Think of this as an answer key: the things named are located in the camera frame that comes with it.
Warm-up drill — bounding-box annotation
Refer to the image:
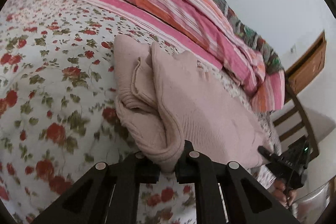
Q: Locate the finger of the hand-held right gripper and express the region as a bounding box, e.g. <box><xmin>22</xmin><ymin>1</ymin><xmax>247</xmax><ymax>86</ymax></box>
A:
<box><xmin>257</xmin><ymin>146</ymin><xmax>280</xmax><ymax>162</ymax></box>

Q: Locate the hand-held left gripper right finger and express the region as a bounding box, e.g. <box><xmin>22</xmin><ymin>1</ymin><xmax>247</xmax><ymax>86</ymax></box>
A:
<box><xmin>175</xmin><ymin>140</ymin><xmax>300</xmax><ymax>224</ymax></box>

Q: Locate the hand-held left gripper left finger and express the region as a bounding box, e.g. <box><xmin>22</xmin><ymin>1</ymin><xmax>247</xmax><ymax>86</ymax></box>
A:
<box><xmin>31</xmin><ymin>152</ymin><xmax>160</xmax><ymax>224</ymax></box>

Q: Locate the pink knitted sweater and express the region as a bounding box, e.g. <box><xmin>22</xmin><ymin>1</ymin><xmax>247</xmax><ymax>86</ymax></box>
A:
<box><xmin>114</xmin><ymin>34</ymin><xmax>271</xmax><ymax>174</ymax></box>

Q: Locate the person's right hand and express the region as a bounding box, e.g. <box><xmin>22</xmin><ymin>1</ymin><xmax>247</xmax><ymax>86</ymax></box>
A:
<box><xmin>274</xmin><ymin>179</ymin><xmax>298</xmax><ymax>208</ymax></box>

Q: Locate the brown wooden door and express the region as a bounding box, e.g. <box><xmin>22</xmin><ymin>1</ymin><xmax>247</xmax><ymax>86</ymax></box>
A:
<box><xmin>285</xmin><ymin>31</ymin><xmax>328</xmax><ymax>94</ymax></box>

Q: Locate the floral patchwork quilt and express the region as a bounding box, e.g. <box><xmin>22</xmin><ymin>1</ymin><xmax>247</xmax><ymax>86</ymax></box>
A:
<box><xmin>180</xmin><ymin>0</ymin><xmax>286</xmax><ymax>76</ymax></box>

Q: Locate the floral bed sheet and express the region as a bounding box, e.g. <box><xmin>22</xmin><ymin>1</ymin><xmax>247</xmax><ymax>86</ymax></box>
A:
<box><xmin>0</xmin><ymin>0</ymin><xmax>282</xmax><ymax>224</ymax></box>

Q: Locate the pink orange striped quilt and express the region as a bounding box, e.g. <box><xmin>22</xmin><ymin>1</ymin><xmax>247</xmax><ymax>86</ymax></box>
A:
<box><xmin>20</xmin><ymin>0</ymin><xmax>286</xmax><ymax>111</ymax></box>

